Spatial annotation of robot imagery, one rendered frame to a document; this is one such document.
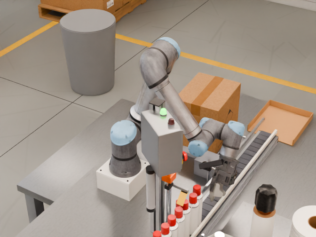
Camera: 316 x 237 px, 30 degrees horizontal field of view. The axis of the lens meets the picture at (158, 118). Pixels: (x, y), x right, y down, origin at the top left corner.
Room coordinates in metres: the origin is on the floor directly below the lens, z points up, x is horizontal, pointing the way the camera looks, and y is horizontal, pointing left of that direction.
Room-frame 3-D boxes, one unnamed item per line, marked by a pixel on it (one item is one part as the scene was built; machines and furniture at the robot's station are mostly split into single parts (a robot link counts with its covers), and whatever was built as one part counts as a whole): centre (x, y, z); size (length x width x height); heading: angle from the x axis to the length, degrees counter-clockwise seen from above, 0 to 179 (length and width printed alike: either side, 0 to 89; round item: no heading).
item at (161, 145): (1.76, -0.01, 1.38); 0.17 x 0.10 x 0.19; 23
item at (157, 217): (1.84, 0.00, 1.16); 0.04 x 0.04 x 0.67; 58
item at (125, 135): (2.16, 0.15, 1.10); 0.13 x 0.12 x 0.14; 153
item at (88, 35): (4.45, 0.57, 0.31); 0.46 x 0.46 x 0.62
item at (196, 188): (1.84, -0.16, 0.98); 0.05 x 0.05 x 0.20
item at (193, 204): (1.79, -0.14, 0.98); 0.05 x 0.05 x 0.20
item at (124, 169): (2.15, 0.15, 0.98); 0.15 x 0.15 x 0.10
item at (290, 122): (2.65, -0.67, 0.85); 0.30 x 0.26 x 0.04; 148
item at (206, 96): (2.54, -0.25, 0.99); 0.30 x 0.24 x 0.27; 152
